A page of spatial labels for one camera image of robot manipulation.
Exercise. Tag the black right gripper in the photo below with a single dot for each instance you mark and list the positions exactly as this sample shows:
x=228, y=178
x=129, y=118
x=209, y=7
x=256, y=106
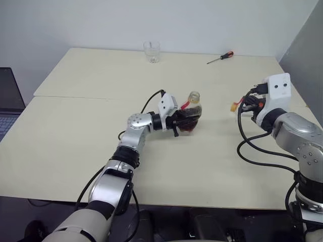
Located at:
x=255, y=103

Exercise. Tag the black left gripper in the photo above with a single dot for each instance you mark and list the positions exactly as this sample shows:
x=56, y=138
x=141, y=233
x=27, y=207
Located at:
x=176, y=122

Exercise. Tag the small bottle dark liquid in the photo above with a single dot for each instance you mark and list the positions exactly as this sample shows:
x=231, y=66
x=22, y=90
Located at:
x=194, y=100

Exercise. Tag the yellow bottle cap red tape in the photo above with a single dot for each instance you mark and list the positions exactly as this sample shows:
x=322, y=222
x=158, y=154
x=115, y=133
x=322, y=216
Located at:
x=233, y=107

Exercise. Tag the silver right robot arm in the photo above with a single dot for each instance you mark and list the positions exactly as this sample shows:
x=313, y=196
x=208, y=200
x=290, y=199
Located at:
x=297, y=136

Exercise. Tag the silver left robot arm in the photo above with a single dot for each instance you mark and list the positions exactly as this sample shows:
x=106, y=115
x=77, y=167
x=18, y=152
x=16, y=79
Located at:
x=121, y=176

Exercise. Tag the clear glass tumbler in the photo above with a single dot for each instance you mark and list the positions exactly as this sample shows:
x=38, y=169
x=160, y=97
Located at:
x=152, y=51

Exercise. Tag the dark rounded shape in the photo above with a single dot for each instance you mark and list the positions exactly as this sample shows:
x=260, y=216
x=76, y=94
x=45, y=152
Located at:
x=146, y=227

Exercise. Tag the dark laptop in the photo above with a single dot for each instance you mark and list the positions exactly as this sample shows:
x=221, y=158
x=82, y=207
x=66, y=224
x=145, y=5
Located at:
x=8, y=95

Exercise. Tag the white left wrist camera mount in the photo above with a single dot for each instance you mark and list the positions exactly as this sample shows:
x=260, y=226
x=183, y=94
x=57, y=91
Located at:
x=166, y=106

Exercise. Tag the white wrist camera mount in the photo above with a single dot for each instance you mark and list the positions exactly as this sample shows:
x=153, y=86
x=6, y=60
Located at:
x=166, y=106
x=278, y=88

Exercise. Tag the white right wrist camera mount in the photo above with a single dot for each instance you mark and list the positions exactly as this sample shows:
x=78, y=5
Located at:
x=278, y=88

